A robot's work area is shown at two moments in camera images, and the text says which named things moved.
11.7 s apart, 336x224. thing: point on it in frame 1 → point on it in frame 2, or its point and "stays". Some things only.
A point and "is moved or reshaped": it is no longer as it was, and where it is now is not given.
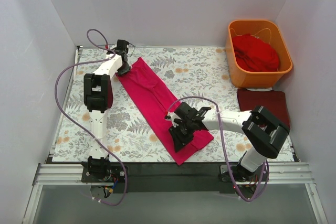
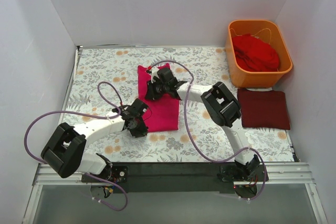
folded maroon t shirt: [274, 101] stays
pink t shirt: [153, 98] is moved or reshaped
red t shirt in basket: [253, 54] stays
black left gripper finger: [125, 67] → [142, 128]
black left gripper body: [124, 68] → [138, 129]
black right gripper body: [182, 131] → [151, 92]
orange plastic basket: [256, 55] stays
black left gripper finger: [121, 71] → [135, 132]
